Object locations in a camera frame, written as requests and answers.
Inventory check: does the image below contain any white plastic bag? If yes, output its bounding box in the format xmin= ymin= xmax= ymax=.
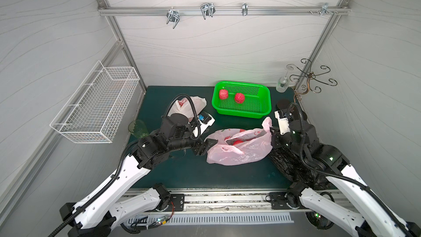
xmin=170 ymin=96 xmax=208 ymax=122

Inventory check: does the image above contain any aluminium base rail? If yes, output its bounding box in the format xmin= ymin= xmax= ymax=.
xmin=168 ymin=188 xmax=286 ymax=214

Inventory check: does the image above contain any metal crossbar rail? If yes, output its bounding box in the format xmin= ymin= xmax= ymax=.
xmin=99 ymin=5 xmax=351 ymax=16

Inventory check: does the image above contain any clear glass bottle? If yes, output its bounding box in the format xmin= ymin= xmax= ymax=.
xmin=276 ymin=72 xmax=289 ymax=93

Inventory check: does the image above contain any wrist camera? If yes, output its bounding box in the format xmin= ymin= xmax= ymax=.
xmin=193 ymin=111 xmax=215 ymax=137
xmin=275 ymin=109 xmax=290 ymax=135

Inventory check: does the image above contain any red apple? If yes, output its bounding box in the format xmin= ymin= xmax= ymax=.
xmin=234 ymin=93 xmax=245 ymax=104
xmin=219 ymin=89 xmax=229 ymax=100
xmin=233 ymin=140 xmax=244 ymax=145

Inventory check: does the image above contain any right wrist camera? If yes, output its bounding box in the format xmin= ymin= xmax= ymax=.
xmin=275 ymin=109 xmax=290 ymax=135

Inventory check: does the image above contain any metal clamp hook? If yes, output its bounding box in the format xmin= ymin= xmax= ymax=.
xmin=309 ymin=2 xmax=336 ymax=16
xmin=166 ymin=9 xmax=180 ymax=29
xmin=200 ymin=3 xmax=216 ymax=20
xmin=242 ymin=3 xmax=248 ymax=16

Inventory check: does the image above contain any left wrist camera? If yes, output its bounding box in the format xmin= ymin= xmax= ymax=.
xmin=193 ymin=111 xmax=215 ymax=137

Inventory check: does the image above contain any white wire basket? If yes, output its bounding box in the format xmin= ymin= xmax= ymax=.
xmin=49 ymin=61 xmax=140 ymax=144

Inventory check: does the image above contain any black plastic bag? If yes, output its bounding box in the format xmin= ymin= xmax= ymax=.
xmin=269 ymin=148 xmax=333 ymax=190

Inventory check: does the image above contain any pink plastic bag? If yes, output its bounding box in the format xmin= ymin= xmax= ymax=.
xmin=207 ymin=117 xmax=273 ymax=166

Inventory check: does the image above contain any green plastic basket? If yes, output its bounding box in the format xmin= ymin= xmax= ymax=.
xmin=212 ymin=81 xmax=272 ymax=119

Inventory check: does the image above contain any white vent strip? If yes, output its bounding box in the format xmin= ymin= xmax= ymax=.
xmin=126 ymin=212 xmax=294 ymax=227

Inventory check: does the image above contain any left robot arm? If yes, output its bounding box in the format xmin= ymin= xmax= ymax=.
xmin=50 ymin=94 xmax=217 ymax=237

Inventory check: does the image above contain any metal hook stand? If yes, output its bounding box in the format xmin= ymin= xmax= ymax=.
xmin=286 ymin=58 xmax=338 ymax=103

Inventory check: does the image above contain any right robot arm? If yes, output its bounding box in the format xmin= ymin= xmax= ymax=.
xmin=269 ymin=100 xmax=421 ymax=237

